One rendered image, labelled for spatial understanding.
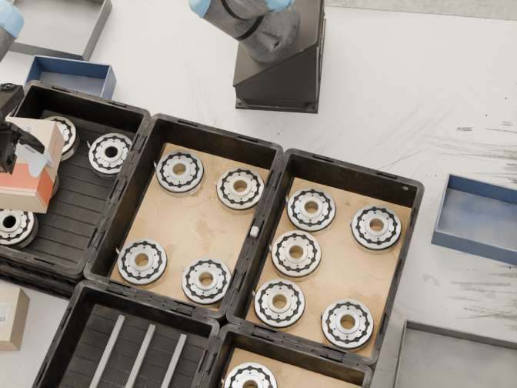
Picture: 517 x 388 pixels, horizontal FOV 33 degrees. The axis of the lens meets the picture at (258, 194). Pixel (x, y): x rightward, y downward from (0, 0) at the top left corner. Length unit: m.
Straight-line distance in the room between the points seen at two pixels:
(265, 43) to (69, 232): 0.59
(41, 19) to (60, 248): 0.73
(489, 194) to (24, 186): 1.03
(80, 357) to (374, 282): 0.61
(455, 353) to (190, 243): 0.61
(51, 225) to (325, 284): 0.60
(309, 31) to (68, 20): 0.73
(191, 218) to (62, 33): 0.71
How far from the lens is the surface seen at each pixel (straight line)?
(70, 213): 1.94
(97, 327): 1.83
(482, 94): 2.21
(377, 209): 1.85
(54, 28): 2.38
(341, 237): 1.85
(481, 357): 1.93
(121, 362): 1.80
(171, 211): 1.90
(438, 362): 1.91
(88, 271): 1.77
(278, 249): 1.81
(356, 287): 1.81
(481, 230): 2.03
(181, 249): 1.86
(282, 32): 1.95
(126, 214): 1.87
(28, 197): 1.66
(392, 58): 2.24
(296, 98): 2.10
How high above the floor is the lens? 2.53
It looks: 64 degrees down
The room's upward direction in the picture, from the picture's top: 7 degrees counter-clockwise
